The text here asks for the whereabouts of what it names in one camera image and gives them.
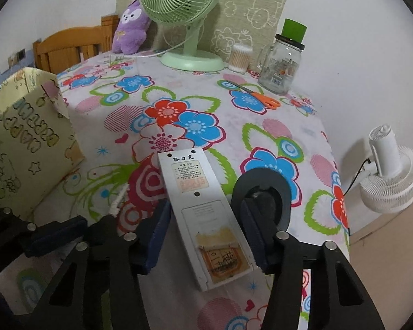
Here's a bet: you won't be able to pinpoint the white remote control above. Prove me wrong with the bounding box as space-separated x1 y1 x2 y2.
158 147 256 291

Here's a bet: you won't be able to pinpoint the beige door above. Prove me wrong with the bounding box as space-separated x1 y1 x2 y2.
346 188 413 329

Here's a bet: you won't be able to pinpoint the yellow patterned storage box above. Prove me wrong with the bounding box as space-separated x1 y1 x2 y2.
0 67 84 218

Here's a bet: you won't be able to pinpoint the white standing fan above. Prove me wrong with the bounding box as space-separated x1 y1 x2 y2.
343 124 413 214

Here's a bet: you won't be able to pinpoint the wooden chair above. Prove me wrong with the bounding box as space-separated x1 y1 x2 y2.
32 14 119 74

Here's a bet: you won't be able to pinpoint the purple plush toy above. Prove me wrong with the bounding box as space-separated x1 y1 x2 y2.
112 0 151 55

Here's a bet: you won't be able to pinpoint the cotton swab container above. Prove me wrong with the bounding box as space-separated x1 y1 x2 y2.
227 44 253 73

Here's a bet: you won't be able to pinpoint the glass jar green lid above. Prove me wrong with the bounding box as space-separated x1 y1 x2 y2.
257 19 307 95

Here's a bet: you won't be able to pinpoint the green desk fan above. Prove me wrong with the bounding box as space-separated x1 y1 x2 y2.
140 0 224 72

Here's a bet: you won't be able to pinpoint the beige patterned placemat board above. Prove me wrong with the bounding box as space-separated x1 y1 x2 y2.
115 0 286 72

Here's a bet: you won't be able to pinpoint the white fan power cable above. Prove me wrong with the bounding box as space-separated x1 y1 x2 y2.
108 23 197 64

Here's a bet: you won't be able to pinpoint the orange handled scissors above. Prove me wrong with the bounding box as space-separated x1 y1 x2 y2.
222 80 281 114

